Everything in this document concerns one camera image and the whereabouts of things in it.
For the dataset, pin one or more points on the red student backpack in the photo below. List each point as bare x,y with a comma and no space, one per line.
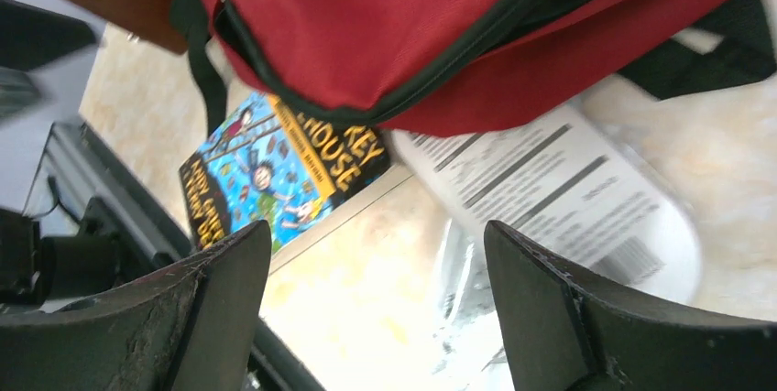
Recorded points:
451,67

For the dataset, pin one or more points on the clear plastic protractor packet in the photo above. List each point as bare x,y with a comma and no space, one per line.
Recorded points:
469,351

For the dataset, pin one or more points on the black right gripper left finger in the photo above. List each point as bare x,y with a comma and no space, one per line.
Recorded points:
186,326

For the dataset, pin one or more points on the colourful storey house book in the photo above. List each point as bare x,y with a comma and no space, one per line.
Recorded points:
269,163

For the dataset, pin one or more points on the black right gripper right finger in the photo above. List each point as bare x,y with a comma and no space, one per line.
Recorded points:
566,328

